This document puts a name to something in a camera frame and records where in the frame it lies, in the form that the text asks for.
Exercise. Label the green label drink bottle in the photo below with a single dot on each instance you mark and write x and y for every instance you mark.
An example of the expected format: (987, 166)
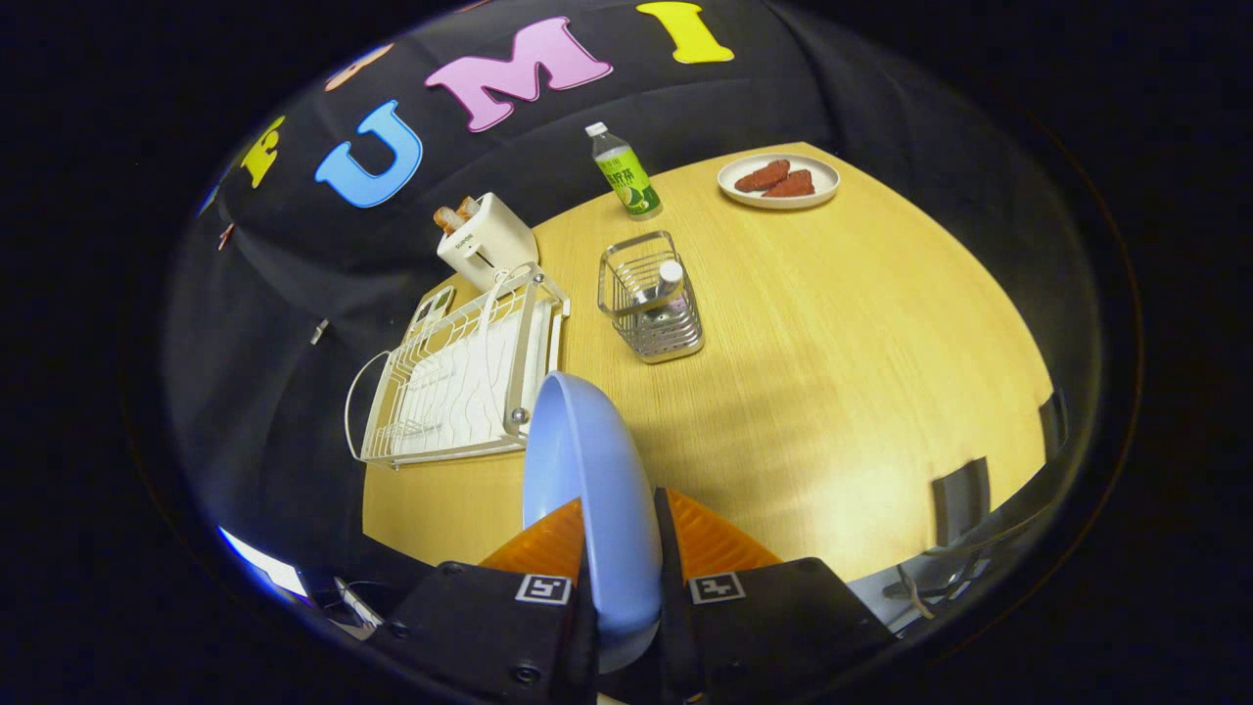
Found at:
(626, 176)

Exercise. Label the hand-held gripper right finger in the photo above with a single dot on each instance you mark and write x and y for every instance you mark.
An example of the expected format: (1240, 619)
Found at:
(669, 568)

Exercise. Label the divided condiment tray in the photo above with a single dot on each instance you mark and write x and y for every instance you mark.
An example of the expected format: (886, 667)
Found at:
(431, 305)

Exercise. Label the red meat piece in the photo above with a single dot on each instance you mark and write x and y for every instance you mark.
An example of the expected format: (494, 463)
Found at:
(762, 176)
(791, 185)

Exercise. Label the toasted bread slice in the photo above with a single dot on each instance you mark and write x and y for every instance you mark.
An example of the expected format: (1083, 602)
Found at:
(447, 219)
(469, 207)

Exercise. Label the blue plate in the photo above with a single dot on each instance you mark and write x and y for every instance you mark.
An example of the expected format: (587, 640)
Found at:
(597, 490)

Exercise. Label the white toaster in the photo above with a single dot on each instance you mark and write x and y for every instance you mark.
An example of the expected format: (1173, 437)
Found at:
(494, 245)

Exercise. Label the silver cloth clip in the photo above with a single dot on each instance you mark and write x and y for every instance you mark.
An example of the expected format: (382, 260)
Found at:
(318, 332)

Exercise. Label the black backdrop cloth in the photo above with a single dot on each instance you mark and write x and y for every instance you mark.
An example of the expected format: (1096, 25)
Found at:
(832, 78)

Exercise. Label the black flat panel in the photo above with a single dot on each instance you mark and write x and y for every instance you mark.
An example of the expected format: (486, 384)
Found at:
(961, 501)
(1052, 426)

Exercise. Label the red cloth clip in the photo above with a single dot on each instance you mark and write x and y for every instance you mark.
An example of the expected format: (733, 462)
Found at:
(225, 236)

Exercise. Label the white plate with meat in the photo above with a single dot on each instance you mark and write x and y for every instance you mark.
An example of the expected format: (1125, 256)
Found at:
(827, 181)

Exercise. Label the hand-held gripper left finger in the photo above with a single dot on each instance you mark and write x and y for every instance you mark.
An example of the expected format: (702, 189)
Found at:
(480, 627)

